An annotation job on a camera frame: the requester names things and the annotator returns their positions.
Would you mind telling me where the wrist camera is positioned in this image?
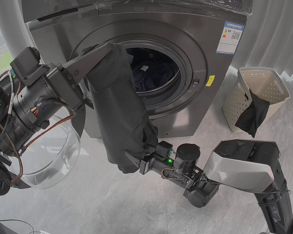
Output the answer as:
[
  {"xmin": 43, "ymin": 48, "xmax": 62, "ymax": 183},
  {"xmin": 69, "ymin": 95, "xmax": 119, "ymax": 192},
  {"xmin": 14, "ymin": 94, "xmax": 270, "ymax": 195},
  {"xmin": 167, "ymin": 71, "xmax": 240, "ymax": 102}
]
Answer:
[
  {"xmin": 156, "ymin": 141, "xmax": 173, "ymax": 159},
  {"xmin": 9, "ymin": 46, "xmax": 51, "ymax": 86}
]

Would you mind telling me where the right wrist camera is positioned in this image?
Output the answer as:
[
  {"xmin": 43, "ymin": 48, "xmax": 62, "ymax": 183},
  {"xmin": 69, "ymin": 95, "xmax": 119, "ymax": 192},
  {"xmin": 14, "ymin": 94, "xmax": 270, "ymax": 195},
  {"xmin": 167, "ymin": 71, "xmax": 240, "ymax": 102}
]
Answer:
[{"xmin": 156, "ymin": 141, "xmax": 173, "ymax": 159}]

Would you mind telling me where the heap of dark clothes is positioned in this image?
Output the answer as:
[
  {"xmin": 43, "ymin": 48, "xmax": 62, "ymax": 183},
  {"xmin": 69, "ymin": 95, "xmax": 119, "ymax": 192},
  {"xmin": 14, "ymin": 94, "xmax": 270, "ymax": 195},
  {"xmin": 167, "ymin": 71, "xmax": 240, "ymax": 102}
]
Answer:
[{"xmin": 130, "ymin": 47, "xmax": 180, "ymax": 92}]

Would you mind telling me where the washing machine door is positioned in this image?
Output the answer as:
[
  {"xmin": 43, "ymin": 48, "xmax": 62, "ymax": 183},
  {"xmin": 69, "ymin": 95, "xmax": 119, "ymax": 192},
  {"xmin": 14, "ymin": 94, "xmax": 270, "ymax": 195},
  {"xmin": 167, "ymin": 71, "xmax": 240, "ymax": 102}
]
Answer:
[{"xmin": 11, "ymin": 90, "xmax": 89, "ymax": 190}]

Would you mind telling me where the black garment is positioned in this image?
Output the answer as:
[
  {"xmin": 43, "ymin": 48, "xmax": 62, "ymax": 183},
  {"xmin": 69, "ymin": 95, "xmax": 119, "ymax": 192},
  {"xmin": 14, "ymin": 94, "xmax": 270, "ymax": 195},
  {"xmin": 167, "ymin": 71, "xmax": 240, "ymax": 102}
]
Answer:
[{"xmin": 235, "ymin": 86, "xmax": 270, "ymax": 138}]

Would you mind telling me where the white curtain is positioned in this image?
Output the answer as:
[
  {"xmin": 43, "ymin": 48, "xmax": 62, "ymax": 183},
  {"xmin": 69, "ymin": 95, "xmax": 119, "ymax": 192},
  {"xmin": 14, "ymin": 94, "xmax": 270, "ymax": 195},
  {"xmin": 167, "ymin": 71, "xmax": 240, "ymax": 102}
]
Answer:
[
  {"xmin": 0, "ymin": 0, "xmax": 31, "ymax": 65},
  {"xmin": 229, "ymin": 0, "xmax": 293, "ymax": 80}
]

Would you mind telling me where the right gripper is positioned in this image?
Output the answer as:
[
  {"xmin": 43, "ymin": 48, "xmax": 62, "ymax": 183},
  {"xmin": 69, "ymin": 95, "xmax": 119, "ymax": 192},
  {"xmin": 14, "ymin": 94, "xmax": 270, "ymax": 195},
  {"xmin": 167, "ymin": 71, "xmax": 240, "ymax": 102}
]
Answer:
[{"xmin": 124, "ymin": 143, "xmax": 177, "ymax": 175}]

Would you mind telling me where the grey washing machine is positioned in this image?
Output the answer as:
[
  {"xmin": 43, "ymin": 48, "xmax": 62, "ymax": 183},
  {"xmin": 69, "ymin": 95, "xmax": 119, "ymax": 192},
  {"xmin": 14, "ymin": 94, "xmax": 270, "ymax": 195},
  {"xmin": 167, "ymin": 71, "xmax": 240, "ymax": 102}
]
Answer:
[{"xmin": 21, "ymin": 0, "xmax": 254, "ymax": 139}]

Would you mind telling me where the dark grey garment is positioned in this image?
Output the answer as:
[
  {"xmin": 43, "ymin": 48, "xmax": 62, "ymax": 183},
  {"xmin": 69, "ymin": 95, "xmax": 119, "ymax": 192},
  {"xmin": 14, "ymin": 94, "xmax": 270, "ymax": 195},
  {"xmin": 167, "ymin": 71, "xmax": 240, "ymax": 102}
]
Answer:
[{"xmin": 86, "ymin": 42, "xmax": 159, "ymax": 175}]

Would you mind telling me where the cream laundry basket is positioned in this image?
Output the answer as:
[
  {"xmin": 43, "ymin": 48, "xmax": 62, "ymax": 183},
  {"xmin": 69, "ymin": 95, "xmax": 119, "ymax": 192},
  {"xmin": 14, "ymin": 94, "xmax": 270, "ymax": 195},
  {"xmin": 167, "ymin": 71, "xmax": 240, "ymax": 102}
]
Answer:
[{"xmin": 222, "ymin": 66, "xmax": 291, "ymax": 134}]

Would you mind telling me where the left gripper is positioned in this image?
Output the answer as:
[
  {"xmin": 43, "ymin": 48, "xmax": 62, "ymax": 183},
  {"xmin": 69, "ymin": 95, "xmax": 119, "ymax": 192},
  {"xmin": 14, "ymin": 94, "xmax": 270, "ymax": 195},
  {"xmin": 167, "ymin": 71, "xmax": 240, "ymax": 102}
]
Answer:
[{"xmin": 11, "ymin": 43, "xmax": 112, "ymax": 135}]

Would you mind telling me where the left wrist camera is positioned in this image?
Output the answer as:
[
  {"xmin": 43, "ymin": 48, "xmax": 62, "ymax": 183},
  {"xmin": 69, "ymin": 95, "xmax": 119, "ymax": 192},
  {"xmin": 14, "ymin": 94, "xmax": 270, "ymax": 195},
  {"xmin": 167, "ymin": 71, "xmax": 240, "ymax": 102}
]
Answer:
[{"xmin": 9, "ymin": 46, "xmax": 51, "ymax": 86}]

